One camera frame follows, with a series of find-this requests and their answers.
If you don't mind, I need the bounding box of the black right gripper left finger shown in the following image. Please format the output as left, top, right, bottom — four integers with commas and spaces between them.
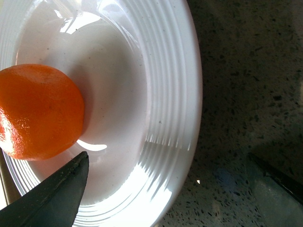
0, 151, 89, 227

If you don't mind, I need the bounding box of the orange fruit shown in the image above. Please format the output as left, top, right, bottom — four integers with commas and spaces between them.
0, 64, 84, 161

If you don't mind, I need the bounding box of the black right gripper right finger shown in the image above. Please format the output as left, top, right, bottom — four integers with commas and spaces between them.
248, 153, 303, 205

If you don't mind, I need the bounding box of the white ridged plate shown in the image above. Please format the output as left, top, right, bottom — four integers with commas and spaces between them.
0, 0, 202, 227

